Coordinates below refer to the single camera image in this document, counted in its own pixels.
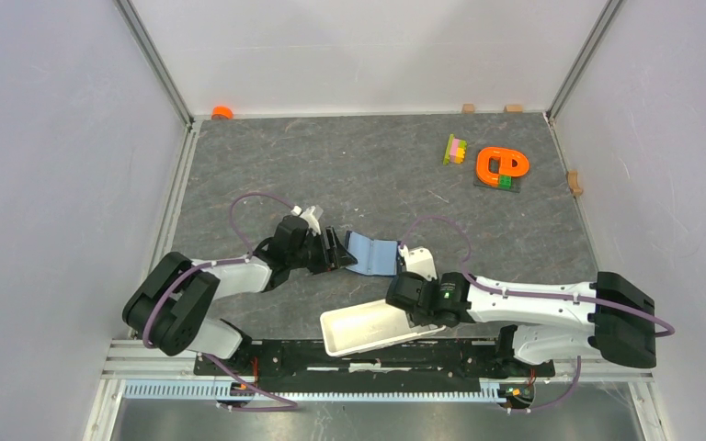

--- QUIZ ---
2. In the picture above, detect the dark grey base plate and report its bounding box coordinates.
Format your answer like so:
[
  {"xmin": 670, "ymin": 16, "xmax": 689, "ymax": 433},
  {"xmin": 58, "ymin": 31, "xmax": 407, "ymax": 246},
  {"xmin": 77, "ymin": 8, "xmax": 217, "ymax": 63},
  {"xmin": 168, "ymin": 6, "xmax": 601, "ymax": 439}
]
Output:
[{"xmin": 473, "ymin": 175, "xmax": 521, "ymax": 193}]

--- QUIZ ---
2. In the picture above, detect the orange marble run piece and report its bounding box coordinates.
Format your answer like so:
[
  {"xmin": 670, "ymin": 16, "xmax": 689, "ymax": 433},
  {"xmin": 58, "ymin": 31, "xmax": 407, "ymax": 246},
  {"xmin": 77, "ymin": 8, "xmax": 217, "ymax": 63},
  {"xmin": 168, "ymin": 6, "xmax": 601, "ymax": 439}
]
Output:
[{"xmin": 474, "ymin": 146, "xmax": 530, "ymax": 185}]

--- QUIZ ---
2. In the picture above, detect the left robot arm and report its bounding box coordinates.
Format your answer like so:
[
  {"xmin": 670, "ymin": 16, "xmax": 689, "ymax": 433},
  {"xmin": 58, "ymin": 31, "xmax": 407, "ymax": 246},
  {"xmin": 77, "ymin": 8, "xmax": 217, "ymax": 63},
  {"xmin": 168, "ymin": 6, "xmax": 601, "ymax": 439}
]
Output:
[{"xmin": 121, "ymin": 214, "xmax": 358, "ymax": 375}]

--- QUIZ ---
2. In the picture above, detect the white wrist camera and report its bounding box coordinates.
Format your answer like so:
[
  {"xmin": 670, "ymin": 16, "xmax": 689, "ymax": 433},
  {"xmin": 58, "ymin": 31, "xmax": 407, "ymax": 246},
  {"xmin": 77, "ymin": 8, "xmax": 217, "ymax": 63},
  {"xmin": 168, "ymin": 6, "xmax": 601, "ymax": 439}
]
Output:
[
  {"xmin": 290, "ymin": 206, "xmax": 324, "ymax": 236},
  {"xmin": 397, "ymin": 244, "xmax": 438, "ymax": 281}
]

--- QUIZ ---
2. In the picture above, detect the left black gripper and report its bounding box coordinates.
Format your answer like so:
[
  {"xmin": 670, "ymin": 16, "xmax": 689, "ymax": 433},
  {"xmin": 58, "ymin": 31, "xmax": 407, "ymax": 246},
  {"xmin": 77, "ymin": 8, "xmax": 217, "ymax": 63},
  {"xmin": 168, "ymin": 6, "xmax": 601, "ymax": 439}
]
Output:
[{"xmin": 288, "ymin": 225, "xmax": 357, "ymax": 275}]

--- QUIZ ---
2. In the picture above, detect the orange round cap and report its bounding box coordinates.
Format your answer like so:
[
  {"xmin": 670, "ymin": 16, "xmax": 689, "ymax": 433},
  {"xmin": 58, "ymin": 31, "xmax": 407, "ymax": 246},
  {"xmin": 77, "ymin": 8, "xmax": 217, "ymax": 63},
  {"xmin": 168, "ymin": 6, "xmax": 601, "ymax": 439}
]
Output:
[{"xmin": 211, "ymin": 106, "xmax": 233, "ymax": 119}]

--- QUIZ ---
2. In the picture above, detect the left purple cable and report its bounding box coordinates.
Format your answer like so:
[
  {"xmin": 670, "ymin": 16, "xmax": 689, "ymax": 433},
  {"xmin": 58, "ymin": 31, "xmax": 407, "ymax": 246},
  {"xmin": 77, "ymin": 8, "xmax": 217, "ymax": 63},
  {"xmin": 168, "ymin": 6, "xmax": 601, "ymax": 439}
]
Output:
[{"xmin": 141, "ymin": 192, "xmax": 305, "ymax": 413}]

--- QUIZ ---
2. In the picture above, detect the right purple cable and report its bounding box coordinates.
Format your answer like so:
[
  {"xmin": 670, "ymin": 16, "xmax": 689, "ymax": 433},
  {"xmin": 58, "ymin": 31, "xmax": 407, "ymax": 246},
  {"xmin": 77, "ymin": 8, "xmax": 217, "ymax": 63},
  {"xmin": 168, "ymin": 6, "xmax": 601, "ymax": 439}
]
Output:
[{"xmin": 399, "ymin": 215, "xmax": 677, "ymax": 415}]

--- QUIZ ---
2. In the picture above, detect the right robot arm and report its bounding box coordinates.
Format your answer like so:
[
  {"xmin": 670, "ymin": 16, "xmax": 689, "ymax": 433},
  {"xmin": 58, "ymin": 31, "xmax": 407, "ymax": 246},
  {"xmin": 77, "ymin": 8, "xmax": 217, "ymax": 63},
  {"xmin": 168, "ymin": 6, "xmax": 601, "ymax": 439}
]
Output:
[{"xmin": 385, "ymin": 271, "xmax": 662, "ymax": 375}]

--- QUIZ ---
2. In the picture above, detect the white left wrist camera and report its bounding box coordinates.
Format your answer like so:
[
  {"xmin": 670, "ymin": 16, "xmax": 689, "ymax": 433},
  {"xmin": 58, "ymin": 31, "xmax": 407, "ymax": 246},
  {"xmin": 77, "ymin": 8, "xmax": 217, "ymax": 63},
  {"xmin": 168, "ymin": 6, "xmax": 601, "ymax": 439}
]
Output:
[{"xmin": 290, "ymin": 206, "xmax": 324, "ymax": 236}]

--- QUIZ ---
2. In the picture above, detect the pink green block stack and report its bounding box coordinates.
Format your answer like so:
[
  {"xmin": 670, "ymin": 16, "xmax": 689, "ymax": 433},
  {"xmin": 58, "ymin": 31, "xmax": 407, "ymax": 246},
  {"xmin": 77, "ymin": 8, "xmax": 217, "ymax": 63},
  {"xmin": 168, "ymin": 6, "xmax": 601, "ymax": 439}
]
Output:
[{"xmin": 442, "ymin": 134, "xmax": 467, "ymax": 164}]

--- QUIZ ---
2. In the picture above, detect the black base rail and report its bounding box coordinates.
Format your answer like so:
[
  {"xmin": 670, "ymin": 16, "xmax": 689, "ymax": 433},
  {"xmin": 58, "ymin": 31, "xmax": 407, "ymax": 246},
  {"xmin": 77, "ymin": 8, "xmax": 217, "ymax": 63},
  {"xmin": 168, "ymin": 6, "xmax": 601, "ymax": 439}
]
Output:
[{"xmin": 225, "ymin": 338, "xmax": 555, "ymax": 393}]

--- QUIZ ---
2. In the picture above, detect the curved wooden piece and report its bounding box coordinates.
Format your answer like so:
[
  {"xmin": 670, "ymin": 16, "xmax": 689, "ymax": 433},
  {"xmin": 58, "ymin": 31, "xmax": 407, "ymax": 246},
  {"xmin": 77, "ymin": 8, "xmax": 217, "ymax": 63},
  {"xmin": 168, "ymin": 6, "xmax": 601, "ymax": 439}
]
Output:
[{"xmin": 566, "ymin": 170, "xmax": 584, "ymax": 198}]

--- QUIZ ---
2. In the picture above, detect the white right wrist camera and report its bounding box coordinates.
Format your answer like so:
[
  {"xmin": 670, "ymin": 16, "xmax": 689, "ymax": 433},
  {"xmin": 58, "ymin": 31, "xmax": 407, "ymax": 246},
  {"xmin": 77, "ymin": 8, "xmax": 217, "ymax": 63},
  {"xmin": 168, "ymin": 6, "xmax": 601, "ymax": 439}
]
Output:
[{"xmin": 397, "ymin": 244, "xmax": 438, "ymax": 281}]

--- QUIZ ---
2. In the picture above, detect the white plastic tray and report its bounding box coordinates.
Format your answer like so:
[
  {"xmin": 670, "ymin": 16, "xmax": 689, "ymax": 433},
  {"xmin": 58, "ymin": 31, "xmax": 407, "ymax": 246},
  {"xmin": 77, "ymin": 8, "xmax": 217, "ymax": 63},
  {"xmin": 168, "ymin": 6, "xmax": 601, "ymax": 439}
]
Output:
[{"xmin": 320, "ymin": 300, "xmax": 447, "ymax": 357}]

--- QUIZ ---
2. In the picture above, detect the navy blue card holder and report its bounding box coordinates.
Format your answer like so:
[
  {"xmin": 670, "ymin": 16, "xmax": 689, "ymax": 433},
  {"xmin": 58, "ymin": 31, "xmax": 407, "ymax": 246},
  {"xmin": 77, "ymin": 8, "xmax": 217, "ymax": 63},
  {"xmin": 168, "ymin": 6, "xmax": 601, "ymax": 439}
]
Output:
[{"xmin": 345, "ymin": 232, "xmax": 399, "ymax": 277}]

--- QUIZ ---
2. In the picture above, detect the purple cable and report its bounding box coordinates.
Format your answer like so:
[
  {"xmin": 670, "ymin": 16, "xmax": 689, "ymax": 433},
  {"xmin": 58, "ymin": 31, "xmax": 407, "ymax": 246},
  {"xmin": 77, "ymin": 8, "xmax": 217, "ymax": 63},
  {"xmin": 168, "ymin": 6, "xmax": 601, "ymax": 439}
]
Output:
[
  {"xmin": 399, "ymin": 215, "xmax": 677, "ymax": 415},
  {"xmin": 141, "ymin": 192, "xmax": 305, "ymax": 413}
]

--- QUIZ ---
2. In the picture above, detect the green lego brick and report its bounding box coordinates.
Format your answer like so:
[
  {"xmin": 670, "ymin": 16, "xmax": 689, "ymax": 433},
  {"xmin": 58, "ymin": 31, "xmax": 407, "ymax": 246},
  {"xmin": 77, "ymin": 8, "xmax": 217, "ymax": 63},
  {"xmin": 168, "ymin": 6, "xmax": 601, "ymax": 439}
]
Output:
[{"xmin": 497, "ymin": 175, "xmax": 512, "ymax": 189}]

